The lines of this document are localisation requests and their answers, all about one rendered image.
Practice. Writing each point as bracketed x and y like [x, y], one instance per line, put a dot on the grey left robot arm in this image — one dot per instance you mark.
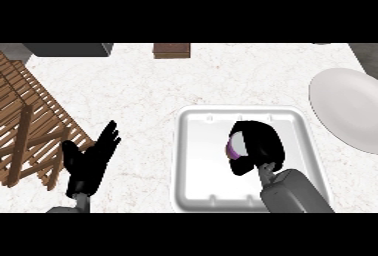
[78, 205]

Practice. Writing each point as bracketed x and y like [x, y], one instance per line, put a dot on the purple-rimmed can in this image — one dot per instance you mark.
[236, 145]

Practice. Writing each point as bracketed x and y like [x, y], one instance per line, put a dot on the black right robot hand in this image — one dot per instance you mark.
[263, 143]

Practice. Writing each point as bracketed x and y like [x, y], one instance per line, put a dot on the wooden slatted rack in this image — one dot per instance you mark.
[34, 126]

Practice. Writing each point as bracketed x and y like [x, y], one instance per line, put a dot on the white tray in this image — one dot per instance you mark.
[207, 166]

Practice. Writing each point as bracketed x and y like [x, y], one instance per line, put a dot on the grey object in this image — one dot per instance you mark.
[366, 56]

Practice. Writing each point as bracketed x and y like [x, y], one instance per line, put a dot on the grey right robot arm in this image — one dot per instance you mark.
[292, 193]

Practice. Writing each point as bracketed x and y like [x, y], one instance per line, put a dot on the brown wooden box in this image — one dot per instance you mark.
[171, 50]

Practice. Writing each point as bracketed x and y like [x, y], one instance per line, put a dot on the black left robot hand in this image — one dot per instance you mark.
[89, 160]

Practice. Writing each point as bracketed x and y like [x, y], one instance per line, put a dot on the dark grey appliance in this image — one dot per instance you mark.
[68, 49]

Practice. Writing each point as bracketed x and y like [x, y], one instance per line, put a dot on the white plate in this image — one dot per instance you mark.
[347, 110]

